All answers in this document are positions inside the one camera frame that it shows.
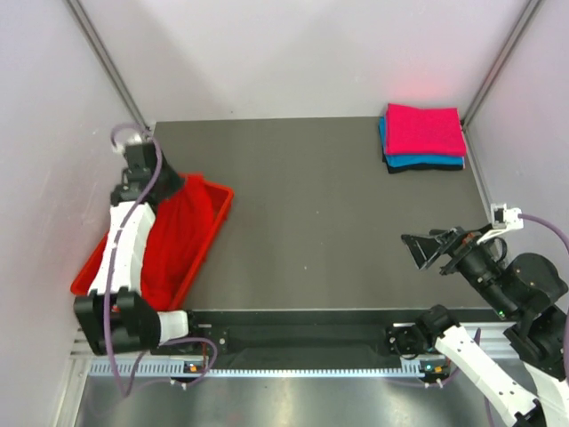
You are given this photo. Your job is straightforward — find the left aluminium frame post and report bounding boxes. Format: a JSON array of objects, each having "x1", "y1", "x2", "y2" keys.
[{"x1": 63, "y1": 0, "x2": 152, "y2": 131}]

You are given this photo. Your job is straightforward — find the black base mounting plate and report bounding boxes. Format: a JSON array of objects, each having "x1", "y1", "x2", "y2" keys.
[{"x1": 190, "y1": 309, "x2": 423, "y2": 356}]

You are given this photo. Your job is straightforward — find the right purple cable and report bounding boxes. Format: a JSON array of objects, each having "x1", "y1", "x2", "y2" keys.
[{"x1": 386, "y1": 213, "x2": 569, "y2": 427}]

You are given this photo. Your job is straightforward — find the red t-shirt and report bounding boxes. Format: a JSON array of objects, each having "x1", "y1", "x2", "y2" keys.
[{"x1": 141, "y1": 174, "x2": 214, "y2": 311}]

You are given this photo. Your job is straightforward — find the black folded t-shirt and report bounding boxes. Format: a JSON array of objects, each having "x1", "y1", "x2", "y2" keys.
[{"x1": 382, "y1": 155, "x2": 464, "y2": 174}]

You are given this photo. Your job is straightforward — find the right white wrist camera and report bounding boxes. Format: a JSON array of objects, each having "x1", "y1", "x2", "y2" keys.
[{"x1": 477, "y1": 204, "x2": 524, "y2": 245}]

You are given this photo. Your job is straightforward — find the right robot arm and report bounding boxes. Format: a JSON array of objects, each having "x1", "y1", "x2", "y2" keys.
[{"x1": 387, "y1": 227, "x2": 568, "y2": 426}]

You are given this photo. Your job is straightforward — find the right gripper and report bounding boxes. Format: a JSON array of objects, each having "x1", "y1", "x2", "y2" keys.
[{"x1": 400, "y1": 219, "x2": 516, "y2": 317}]

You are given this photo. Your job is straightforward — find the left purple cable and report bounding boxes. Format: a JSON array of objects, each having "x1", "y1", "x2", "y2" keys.
[{"x1": 104, "y1": 123, "x2": 218, "y2": 399}]

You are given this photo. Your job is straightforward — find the blue folded t-shirt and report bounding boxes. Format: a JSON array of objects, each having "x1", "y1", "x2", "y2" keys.
[{"x1": 378, "y1": 117, "x2": 465, "y2": 173}]

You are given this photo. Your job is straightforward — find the red plastic bin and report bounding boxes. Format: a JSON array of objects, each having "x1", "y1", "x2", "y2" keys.
[{"x1": 69, "y1": 181, "x2": 236, "y2": 311}]

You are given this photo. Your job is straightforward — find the aluminium front rail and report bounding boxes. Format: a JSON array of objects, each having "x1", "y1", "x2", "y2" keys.
[{"x1": 70, "y1": 322, "x2": 552, "y2": 379}]

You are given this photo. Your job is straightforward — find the aluminium frame post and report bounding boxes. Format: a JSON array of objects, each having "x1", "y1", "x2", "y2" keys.
[
  {"x1": 460, "y1": 0, "x2": 546, "y2": 128},
  {"x1": 63, "y1": 0, "x2": 152, "y2": 131}
]

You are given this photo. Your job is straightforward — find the purple cable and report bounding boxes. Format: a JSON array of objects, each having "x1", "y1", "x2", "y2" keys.
[
  {"x1": 386, "y1": 213, "x2": 569, "y2": 427},
  {"x1": 104, "y1": 123, "x2": 218, "y2": 399}
]

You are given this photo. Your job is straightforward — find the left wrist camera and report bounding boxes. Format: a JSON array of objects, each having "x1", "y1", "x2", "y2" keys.
[{"x1": 112, "y1": 142, "x2": 156, "y2": 163}]

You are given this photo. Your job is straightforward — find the pink folded t-shirt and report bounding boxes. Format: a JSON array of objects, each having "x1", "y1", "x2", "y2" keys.
[{"x1": 385, "y1": 103, "x2": 467, "y2": 157}]

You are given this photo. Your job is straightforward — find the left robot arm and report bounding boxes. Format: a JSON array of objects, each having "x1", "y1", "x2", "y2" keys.
[{"x1": 74, "y1": 142, "x2": 202, "y2": 356}]

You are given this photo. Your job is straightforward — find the right aluminium frame post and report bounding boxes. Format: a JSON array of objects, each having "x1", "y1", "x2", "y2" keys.
[{"x1": 460, "y1": 0, "x2": 546, "y2": 128}]

